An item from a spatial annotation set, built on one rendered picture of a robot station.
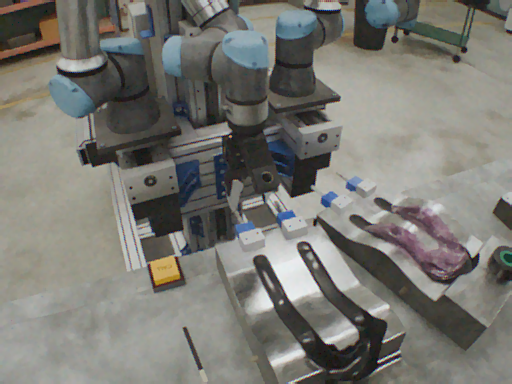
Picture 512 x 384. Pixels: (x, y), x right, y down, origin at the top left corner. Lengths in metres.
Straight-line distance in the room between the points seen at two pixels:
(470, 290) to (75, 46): 0.98
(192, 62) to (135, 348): 0.60
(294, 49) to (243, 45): 0.51
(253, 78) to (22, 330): 0.77
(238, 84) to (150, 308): 0.55
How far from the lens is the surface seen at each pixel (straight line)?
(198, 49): 0.66
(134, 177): 0.94
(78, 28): 0.82
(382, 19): 0.94
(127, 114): 1.00
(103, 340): 0.90
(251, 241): 0.85
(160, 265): 0.93
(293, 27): 1.08
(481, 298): 0.90
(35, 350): 0.95
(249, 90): 0.62
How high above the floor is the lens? 1.56
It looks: 41 degrees down
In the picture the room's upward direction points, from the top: straight up
